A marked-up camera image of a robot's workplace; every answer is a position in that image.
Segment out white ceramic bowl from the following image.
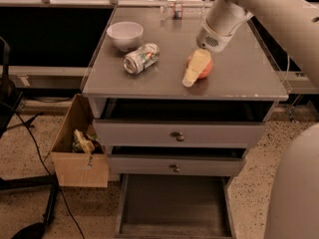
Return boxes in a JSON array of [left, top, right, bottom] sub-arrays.
[[107, 22, 144, 52]]

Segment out grey drawer cabinet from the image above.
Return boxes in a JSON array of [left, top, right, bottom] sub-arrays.
[[83, 7, 287, 176]]

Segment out black floor cable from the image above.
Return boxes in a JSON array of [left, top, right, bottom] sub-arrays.
[[0, 100, 87, 239]]

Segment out grey open bottom drawer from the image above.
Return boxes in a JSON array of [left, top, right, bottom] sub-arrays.
[[115, 174, 236, 239]]

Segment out black stand base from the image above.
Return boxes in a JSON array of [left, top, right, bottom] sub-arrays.
[[0, 37, 59, 239]]

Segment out snack bags in box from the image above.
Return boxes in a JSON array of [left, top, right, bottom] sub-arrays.
[[72, 127, 103, 154]]

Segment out white hanging cable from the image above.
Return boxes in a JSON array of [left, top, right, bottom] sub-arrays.
[[282, 55, 291, 84]]

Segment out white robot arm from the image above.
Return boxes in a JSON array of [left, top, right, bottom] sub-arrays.
[[196, 0, 319, 239]]

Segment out grey top drawer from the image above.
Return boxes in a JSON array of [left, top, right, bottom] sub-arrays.
[[93, 119, 265, 148]]

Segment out grey middle drawer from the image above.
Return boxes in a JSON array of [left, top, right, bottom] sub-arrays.
[[108, 154, 246, 176]]

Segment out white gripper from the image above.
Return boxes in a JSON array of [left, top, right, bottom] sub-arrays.
[[182, 0, 252, 88]]

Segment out crushed aluminium can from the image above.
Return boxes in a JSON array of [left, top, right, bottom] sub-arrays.
[[124, 43, 160, 75]]

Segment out red apple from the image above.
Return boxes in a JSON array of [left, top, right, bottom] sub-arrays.
[[186, 55, 213, 80]]

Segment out clear plastic water bottle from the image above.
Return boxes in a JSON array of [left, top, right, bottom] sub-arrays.
[[159, 1, 205, 20]]

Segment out cardboard box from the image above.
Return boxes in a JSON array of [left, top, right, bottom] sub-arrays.
[[50, 95, 109, 187]]

